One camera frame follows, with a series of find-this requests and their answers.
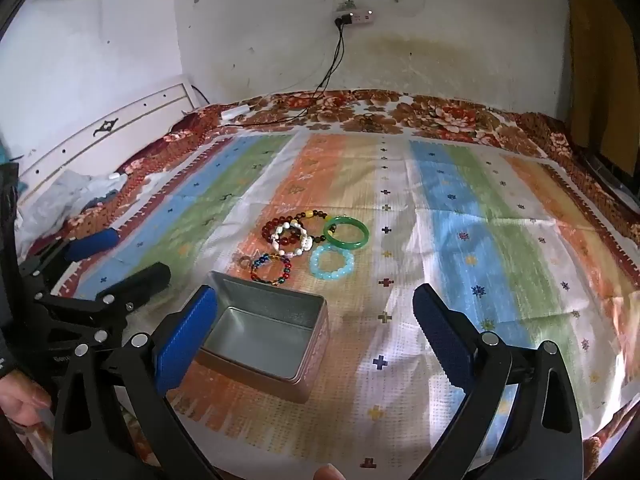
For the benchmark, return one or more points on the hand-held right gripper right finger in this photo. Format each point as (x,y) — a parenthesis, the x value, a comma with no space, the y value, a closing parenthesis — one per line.
(445,340)

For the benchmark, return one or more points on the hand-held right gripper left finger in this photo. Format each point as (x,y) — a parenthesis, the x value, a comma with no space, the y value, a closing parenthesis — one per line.
(185,340)

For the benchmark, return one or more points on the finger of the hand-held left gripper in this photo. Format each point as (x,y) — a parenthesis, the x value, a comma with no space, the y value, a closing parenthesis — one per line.
(92,242)
(135,285)

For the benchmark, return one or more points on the silver metal tin box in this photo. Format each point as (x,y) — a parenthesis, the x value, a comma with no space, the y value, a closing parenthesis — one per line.
(260,330)

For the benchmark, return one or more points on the green jade bangle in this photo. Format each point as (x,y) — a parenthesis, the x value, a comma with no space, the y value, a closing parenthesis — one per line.
(347,246)

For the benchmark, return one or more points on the person's left hand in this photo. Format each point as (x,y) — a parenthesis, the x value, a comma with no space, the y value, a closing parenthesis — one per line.
(20,400)

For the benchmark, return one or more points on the person's right hand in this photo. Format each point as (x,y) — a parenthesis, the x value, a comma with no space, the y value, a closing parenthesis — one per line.
(328,473)

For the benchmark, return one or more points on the clear plastic bag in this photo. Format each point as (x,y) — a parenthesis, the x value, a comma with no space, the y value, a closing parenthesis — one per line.
(55,195)

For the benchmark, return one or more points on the white headboard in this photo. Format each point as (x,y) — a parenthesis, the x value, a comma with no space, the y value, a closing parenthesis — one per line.
(125,120)

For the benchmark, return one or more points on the striped patterned cloth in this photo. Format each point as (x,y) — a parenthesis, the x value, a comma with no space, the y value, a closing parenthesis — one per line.
(450,185)

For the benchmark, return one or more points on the white charger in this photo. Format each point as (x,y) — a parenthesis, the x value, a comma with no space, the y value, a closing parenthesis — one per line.
(235,111)

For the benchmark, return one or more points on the floral blanket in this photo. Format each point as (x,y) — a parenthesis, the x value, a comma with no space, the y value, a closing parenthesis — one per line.
(450,110)

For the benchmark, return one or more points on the dark furniture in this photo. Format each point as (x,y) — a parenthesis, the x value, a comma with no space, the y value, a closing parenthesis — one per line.
(617,170)

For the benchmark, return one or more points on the yellow hanging cloth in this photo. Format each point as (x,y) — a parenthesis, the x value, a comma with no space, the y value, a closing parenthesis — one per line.
(600,60)

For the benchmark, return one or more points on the white power strip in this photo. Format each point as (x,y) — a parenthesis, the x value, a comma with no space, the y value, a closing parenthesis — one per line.
(357,16)

